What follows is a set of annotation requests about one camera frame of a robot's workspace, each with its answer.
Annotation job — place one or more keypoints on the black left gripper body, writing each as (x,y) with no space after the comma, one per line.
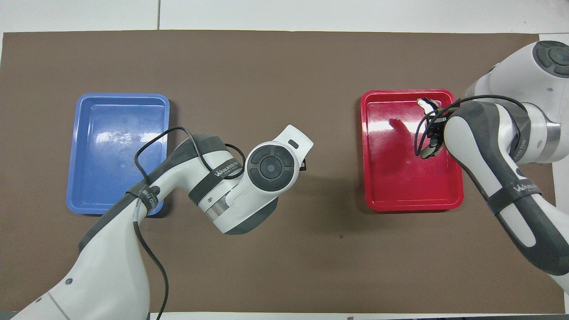
(303,165)

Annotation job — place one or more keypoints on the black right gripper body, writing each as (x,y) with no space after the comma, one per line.
(438,131)

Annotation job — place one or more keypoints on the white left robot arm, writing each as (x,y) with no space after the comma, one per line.
(111,266)

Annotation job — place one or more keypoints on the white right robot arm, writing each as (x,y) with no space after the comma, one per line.
(480,142)

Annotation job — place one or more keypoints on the red plastic tray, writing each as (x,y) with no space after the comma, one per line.
(400,178)

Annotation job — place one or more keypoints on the brown table mat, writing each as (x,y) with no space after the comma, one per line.
(266,66)

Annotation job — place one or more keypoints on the blue plastic tray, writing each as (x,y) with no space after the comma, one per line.
(111,133)

